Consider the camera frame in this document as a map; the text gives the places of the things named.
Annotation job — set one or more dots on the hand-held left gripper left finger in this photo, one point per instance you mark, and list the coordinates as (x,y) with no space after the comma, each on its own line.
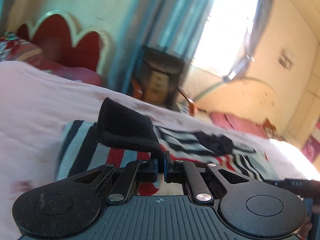
(154,165)

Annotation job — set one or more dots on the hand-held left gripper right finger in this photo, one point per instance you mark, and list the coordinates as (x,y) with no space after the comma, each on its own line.
(166,165)

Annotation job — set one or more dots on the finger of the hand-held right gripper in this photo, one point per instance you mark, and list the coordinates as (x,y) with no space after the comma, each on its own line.
(300,186)

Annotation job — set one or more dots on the striped knit sweater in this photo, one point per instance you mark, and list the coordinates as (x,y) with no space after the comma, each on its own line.
(120,158)

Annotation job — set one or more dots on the person's right hand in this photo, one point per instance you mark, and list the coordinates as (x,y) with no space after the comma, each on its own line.
(306,230)

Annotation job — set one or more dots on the wooden drawer cabinet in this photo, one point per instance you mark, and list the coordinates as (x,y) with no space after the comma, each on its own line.
(156,85)

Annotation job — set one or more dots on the pink pillow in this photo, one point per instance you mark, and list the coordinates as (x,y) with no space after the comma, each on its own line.
(235,122)

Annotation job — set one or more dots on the cream round headboard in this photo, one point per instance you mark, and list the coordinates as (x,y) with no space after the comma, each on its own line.
(240,97)

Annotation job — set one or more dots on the black leather armchair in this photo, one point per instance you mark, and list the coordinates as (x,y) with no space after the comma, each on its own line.
(162,62)

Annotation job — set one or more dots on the dark red pillow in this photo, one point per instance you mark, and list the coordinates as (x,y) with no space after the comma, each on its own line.
(75,73)

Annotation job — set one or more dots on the red scalloped headboard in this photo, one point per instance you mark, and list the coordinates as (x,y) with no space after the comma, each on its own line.
(82,47)

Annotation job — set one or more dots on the bright window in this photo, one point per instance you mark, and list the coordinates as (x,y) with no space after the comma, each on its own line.
(225,30)

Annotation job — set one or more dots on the teal curtain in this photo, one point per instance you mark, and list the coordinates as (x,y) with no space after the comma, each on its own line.
(162,17)

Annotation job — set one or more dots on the grey tied curtain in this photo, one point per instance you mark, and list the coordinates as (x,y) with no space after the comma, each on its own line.
(260,17)

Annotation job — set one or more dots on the patterned red pillow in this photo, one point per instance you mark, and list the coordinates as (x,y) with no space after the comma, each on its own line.
(20,51)

